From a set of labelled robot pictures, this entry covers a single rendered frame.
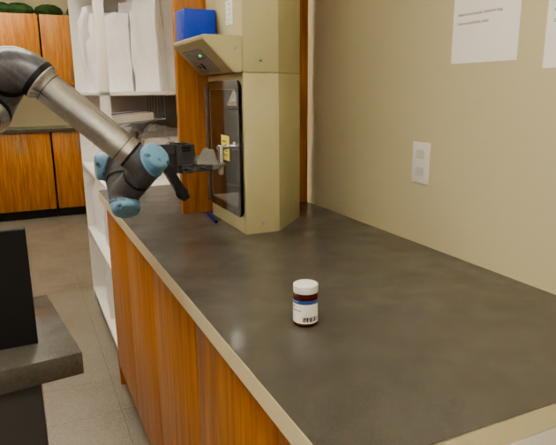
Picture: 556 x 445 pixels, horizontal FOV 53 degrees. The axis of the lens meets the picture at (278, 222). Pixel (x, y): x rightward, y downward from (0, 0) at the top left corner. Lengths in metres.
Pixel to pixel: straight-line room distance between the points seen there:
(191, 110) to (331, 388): 1.31
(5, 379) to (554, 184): 1.11
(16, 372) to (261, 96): 1.00
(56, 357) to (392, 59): 1.22
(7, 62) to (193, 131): 0.73
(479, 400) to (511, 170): 0.67
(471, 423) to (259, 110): 1.10
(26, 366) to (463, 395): 0.67
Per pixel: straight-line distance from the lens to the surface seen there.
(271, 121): 1.65
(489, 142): 1.43
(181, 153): 1.59
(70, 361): 1.01
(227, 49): 1.60
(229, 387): 1.12
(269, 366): 0.90
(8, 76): 1.45
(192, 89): 1.95
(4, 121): 1.50
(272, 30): 1.66
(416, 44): 1.65
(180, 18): 1.82
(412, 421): 0.79
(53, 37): 6.76
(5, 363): 1.02
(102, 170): 1.55
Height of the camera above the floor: 1.36
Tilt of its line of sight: 13 degrees down
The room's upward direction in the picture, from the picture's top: straight up
